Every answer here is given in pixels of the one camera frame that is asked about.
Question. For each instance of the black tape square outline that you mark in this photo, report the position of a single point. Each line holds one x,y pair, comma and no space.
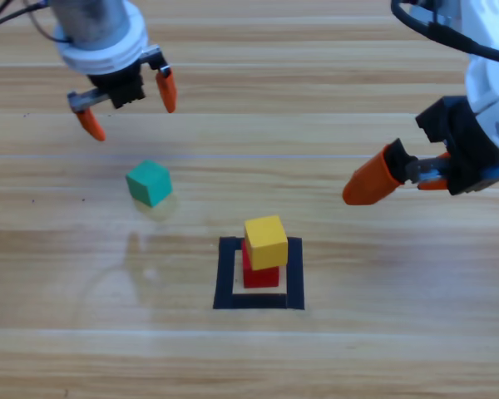
258,302

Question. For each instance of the yellow wooden block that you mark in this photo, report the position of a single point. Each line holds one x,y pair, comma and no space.
266,243

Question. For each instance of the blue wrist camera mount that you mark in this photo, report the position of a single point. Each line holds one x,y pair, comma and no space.
497,172

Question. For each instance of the green wooden block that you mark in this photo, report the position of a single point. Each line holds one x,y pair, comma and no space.
149,183

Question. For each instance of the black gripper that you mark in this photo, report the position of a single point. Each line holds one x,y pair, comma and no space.
120,87
461,141

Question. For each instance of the red wooden block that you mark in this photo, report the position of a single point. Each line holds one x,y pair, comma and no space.
261,277

